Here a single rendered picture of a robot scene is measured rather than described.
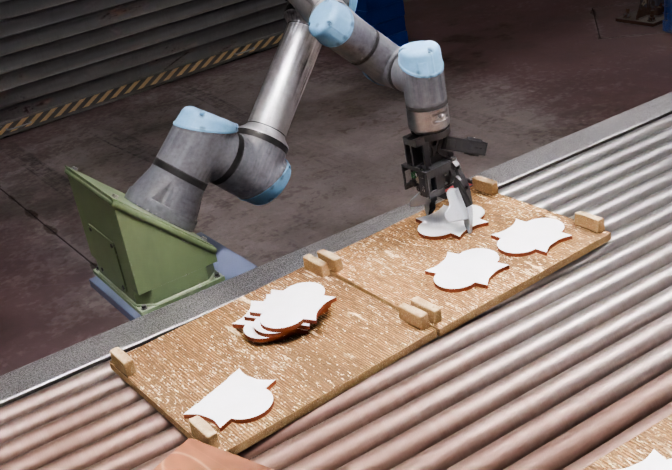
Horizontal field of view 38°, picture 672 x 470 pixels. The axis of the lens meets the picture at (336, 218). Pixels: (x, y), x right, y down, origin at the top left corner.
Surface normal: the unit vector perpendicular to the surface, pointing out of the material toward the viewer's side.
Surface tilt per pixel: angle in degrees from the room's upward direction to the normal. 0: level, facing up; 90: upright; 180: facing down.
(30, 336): 0
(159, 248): 90
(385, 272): 0
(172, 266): 90
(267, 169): 80
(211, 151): 88
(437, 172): 90
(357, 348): 0
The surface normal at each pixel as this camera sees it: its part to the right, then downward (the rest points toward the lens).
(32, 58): 0.55, 0.21
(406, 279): -0.15, -0.89
